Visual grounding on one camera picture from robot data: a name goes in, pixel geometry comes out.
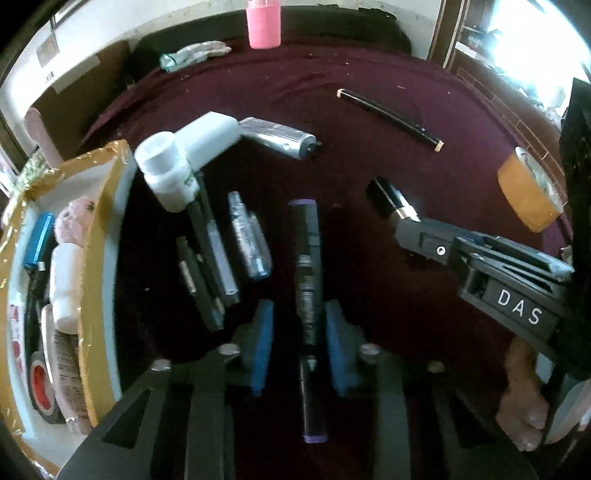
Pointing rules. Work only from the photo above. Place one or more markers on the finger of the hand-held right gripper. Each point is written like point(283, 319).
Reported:
point(429, 244)

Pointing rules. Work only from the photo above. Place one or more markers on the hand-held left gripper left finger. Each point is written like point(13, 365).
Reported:
point(263, 341)

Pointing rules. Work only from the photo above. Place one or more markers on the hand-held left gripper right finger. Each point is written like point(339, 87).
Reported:
point(339, 350)

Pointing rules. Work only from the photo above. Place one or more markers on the black lipstick gold band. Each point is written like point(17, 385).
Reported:
point(385, 196)

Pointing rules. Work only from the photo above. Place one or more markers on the black marker purple caps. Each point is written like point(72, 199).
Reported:
point(307, 277)

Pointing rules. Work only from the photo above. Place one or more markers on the yellow-brown packing tape roll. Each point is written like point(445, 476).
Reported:
point(526, 194)

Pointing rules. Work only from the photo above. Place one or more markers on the yellow-taped cardboard box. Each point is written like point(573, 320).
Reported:
point(99, 258)

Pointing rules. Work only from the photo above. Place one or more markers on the white bottle green label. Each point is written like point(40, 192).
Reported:
point(164, 170)

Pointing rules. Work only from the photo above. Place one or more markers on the pink floral tube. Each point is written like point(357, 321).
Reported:
point(64, 369)

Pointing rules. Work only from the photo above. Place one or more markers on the pink fluffy toy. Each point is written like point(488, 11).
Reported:
point(74, 221)

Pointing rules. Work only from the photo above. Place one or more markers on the blue battery pack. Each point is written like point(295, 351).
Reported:
point(39, 240)

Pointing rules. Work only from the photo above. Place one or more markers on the person's right hand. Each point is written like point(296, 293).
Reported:
point(521, 397)

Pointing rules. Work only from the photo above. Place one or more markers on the small grey metal object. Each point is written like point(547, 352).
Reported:
point(567, 253)

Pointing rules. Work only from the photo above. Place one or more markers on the maroon velvet cloth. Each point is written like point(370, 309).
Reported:
point(351, 258)

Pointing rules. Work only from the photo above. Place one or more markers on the black pen white label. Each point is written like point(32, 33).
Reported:
point(201, 290)

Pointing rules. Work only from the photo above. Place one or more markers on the clear pen black cap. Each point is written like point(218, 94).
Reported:
point(221, 263)

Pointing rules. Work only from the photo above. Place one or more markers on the clear silver cosmetic tube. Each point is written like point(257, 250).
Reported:
point(247, 235)

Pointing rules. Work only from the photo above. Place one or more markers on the black pen gold ends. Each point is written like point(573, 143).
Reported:
point(390, 117)

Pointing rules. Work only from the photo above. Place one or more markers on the white bottle red label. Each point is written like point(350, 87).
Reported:
point(64, 286)

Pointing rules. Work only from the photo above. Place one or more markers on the white charger adapter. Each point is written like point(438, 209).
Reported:
point(207, 134)

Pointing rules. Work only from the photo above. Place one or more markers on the black electrical tape roll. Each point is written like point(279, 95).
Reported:
point(51, 417)

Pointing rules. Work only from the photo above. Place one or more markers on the pink sleeved bottle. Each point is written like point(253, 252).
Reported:
point(263, 25)

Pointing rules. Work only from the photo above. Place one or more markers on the white glove green cuff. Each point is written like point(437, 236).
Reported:
point(203, 50)

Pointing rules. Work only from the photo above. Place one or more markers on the brown armchair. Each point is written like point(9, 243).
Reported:
point(92, 92)

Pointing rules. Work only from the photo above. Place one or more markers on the wooden window frame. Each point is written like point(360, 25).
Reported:
point(438, 37)

